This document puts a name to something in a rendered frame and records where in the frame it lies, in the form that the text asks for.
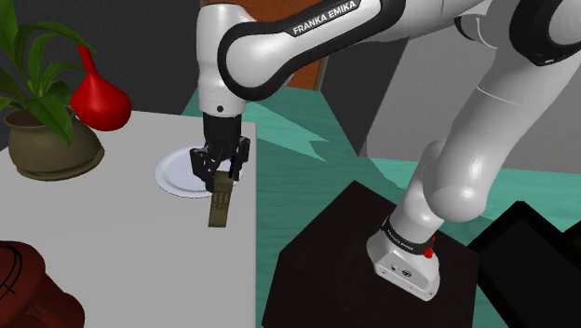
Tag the white round plate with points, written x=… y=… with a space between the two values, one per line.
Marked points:
x=177 y=175

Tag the black box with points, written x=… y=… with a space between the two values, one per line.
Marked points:
x=531 y=268

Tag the red gourd-shaped vase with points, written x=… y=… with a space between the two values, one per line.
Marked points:
x=97 y=97

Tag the olive remote control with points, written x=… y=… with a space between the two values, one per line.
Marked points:
x=220 y=204

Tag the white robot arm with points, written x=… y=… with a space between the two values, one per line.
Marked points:
x=458 y=159

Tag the dark red round appliance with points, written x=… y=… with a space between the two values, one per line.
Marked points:
x=27 y=290

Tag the green plant in brown pot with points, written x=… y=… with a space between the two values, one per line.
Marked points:
x=43 y=136

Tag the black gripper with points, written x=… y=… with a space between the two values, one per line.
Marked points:
x=221 y=132

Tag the dark robot stand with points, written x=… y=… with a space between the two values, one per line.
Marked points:
x=363 y=268

